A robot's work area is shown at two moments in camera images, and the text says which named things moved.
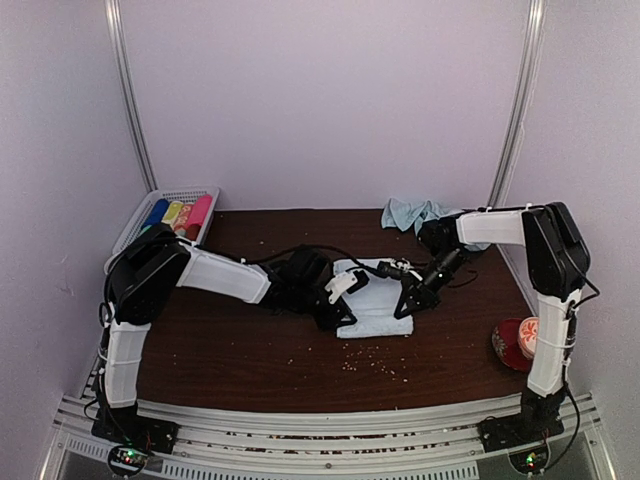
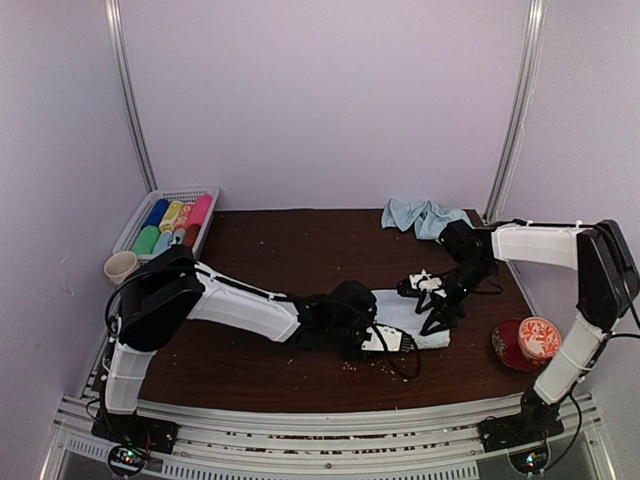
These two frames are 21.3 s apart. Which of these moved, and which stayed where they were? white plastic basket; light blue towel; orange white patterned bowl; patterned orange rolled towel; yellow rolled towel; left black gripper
Moved: light blue towel; left black gripper
Stayed: yellow rolled towel; white plastic basket; patterned orange rolled towel; orange white patterned bowl
